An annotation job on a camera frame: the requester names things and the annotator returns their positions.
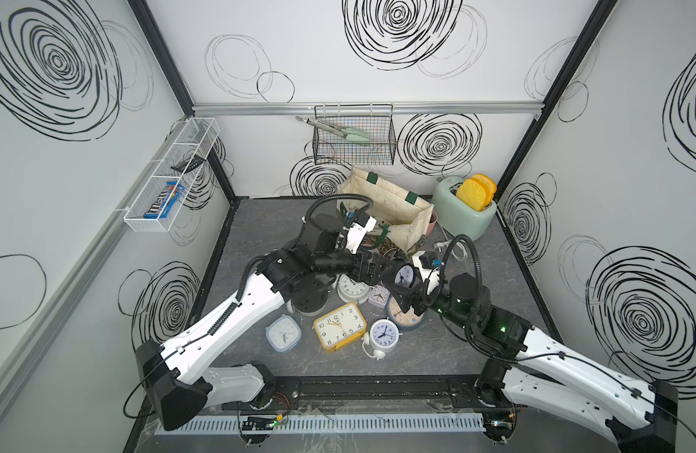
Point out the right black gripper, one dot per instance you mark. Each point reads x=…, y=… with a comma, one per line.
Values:
x=406, y=300

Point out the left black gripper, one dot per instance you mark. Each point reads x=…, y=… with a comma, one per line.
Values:
x=369, y=276

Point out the black round alarm clock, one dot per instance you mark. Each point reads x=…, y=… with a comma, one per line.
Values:
x=404, y=276

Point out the cream canvas tote bag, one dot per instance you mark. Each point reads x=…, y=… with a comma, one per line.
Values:
x=402, y=217

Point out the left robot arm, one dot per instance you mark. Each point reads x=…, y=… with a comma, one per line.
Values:
x=178, y=374

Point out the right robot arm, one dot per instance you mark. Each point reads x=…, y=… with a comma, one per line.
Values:
x=526, y=367

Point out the small white square clock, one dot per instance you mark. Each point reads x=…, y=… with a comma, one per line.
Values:
x=379, y=297

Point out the blue beige round clock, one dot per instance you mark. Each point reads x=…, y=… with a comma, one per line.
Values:
x=404, y=321

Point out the white twin bell clock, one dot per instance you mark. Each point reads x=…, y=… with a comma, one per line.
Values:
x=351, y=291

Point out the lavender white bell clock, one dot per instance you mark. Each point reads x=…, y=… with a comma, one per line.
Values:
x=381, y=339

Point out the clock lying face down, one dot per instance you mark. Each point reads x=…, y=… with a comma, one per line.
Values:
x=310, y=298

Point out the yellow rectangular alarm clock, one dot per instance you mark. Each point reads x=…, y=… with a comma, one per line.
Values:
x=340, y=327

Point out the pale blue square clock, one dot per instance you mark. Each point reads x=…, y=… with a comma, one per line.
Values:
x=283, y=334

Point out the pink cup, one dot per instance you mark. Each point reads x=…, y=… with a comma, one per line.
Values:
x=432, y=223

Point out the mint green toaster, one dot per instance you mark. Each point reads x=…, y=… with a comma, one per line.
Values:
x=455, y=216

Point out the yellow toast slice front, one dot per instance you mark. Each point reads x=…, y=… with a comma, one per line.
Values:
x=475, y=193

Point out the yellow toast slice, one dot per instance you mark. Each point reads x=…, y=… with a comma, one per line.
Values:
x=475, y=193
x=489, y=183

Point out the yellow toast slice back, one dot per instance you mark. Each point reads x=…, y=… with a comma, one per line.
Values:
x=489, y=183

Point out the green kitchen tongs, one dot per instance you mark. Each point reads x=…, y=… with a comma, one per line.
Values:
x=351, y=135

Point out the black remote control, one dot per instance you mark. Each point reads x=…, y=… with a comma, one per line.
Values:
x=188, y=165

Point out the blue candy packet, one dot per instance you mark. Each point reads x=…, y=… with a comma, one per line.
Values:
x=162, y=204

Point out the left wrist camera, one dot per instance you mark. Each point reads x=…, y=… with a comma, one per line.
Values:
x=363, y=223

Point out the black wire basket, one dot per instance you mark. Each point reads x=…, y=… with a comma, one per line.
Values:
x=375, y=118

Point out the white cable duct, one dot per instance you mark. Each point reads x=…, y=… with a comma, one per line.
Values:
x=339, y=423

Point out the white wire wall shelf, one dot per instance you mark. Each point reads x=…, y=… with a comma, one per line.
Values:
x=195, y=136

